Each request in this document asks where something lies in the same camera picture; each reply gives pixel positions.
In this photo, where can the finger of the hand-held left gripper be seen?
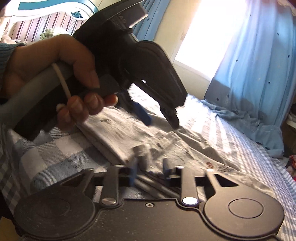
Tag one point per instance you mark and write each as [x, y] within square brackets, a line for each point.
[171, 117]
[144, 118]

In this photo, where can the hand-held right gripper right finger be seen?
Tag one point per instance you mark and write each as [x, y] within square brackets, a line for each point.
[166, 167]

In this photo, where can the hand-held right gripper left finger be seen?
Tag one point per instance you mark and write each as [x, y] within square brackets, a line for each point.
[133, 176]

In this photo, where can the grey printed pants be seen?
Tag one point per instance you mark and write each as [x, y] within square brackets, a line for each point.
[129, 134]

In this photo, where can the person's left forearm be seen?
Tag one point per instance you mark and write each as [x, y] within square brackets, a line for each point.
[5, 58]

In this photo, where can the person's left hand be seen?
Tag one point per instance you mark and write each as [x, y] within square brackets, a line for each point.
[57, 55]

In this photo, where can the blue star curtain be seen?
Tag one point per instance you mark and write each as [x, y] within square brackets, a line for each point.
[254, 69]
[151, 25]

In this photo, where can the bright window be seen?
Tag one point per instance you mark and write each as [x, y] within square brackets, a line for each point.
[208, 34]

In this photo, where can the blue checked bed sheet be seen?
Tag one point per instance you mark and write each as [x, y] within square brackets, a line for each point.
[57, 153]

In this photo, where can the white zip tie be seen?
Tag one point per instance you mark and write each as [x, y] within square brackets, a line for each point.
[63, 85]

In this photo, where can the blue cloth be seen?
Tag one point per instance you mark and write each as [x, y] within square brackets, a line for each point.
[254, 129]

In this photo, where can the green checked quilt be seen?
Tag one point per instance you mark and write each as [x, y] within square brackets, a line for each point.
[52, 33]

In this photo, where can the striped headboard with teal trim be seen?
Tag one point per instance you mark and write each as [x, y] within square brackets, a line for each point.
[46, 25]

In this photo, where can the red bag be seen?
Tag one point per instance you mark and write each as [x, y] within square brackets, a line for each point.
[292, 162]

